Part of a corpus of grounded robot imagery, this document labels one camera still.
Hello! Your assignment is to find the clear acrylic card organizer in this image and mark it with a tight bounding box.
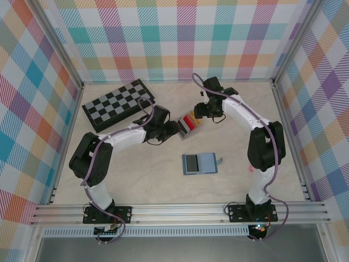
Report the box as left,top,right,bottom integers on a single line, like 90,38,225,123
176,110,204,141

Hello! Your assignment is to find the blue leather card holder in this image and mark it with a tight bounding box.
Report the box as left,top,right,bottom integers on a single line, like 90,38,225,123
182,152,224,176

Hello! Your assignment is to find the gold credit card stack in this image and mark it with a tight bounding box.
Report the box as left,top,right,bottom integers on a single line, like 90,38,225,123
189,111,203,127

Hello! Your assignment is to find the grey credit card stack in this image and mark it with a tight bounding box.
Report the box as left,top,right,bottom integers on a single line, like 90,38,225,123
178,118,191,135

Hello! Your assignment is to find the red credit card stack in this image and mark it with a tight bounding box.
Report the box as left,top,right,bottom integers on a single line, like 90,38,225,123
183,114,196,129

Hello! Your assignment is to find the black grey chessboard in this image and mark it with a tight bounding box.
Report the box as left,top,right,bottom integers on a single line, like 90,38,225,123
81,78,157,134

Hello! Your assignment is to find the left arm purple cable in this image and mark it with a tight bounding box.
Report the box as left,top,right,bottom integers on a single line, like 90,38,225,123
81,97,155,245

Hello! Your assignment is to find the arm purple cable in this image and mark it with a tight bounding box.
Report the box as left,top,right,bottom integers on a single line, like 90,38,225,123
192,73,290,241
81,97,155,245

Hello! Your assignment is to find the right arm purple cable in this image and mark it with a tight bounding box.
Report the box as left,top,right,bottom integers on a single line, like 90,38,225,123
192,73,290,241

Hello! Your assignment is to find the aluminium frame rail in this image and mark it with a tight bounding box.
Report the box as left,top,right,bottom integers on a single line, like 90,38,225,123
81,78,275,83
30,202,331,227
47,84,84,205
272,81,311,203

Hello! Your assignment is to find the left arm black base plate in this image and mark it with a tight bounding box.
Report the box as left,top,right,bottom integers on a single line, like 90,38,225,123
82,206,134,225

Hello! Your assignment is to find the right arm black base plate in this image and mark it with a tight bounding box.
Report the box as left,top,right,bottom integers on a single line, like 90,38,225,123
226,204,279,223

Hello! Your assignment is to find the slotted grey cable duct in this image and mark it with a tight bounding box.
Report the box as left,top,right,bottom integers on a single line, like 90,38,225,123
43,228,251,238

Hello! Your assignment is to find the aluminium frame post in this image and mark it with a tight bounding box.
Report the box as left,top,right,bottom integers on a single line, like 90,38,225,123
272,0,324,85
32,0,84,90

